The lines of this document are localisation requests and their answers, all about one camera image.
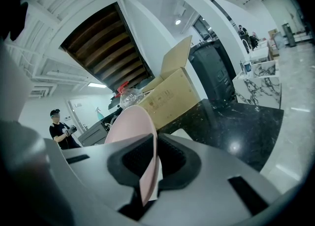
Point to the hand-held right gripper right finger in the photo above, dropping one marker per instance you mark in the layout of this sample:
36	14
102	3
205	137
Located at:
209	171

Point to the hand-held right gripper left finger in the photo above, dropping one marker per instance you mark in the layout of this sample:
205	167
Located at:
93	171

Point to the large pink plate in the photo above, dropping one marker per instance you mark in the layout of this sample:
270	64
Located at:
133	126

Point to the grey cabinet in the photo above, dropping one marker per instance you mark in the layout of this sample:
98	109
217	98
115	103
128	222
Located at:
93	134

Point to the black marble counter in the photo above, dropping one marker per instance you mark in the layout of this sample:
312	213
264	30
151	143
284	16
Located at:
221	126

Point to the teal spray bottle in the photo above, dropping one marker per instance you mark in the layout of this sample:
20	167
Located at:
99	116

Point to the white door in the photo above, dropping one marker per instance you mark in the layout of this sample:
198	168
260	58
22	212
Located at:
81	114

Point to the large cardboard box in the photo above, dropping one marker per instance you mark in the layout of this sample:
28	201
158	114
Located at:
167	97

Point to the rectangular ceiling light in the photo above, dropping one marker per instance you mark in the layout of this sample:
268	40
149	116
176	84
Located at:
96	85

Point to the red plastic item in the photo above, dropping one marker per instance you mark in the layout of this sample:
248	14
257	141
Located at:
121	89

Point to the white marble pattern cabinet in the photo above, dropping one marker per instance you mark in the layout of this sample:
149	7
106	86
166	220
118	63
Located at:
261	87

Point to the black tall bin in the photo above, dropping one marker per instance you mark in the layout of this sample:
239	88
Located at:
211	72

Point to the wooden staircase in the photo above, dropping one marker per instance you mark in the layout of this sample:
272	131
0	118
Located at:
103	47

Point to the round ceiling light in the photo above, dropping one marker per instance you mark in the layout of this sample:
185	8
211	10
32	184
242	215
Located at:
177	22

